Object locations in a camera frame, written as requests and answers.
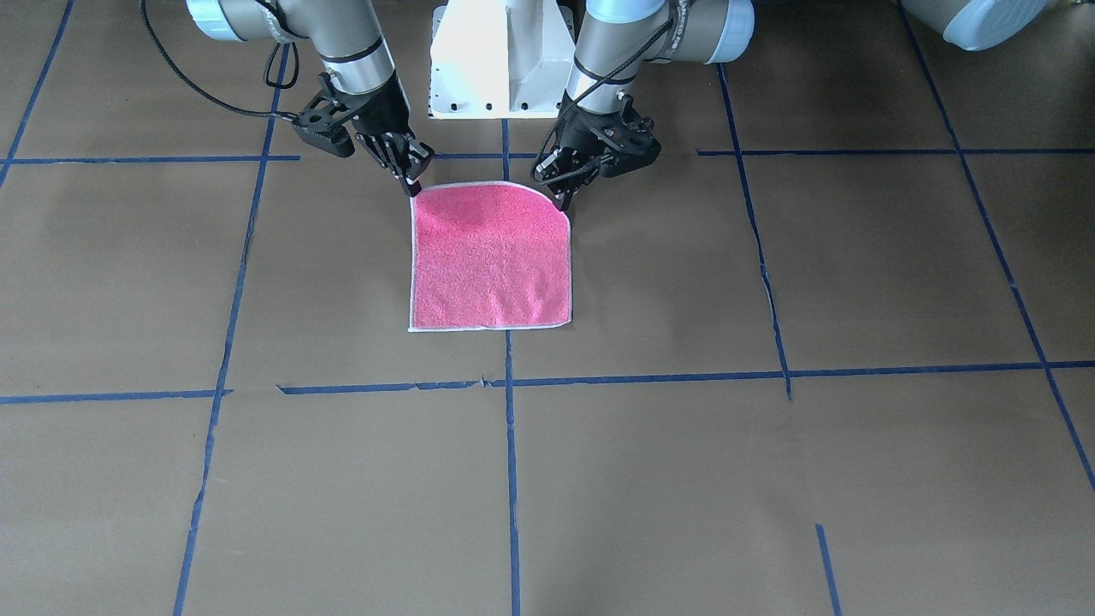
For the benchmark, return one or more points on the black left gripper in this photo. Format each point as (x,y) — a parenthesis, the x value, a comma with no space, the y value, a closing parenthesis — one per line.
(583,133)

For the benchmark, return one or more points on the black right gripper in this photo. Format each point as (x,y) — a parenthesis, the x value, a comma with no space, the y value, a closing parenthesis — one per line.
(382,109)

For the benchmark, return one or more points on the pink towel with grey trim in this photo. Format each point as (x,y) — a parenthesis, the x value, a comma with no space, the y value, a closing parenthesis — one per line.
(490,255)

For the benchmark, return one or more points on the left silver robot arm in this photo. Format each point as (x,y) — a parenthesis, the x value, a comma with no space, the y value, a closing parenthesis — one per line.
(615,38)

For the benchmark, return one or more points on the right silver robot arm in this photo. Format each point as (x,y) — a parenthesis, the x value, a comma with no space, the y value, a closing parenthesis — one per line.
(346,35)

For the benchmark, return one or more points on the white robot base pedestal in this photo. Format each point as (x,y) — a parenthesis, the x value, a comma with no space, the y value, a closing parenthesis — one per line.
(491,60)

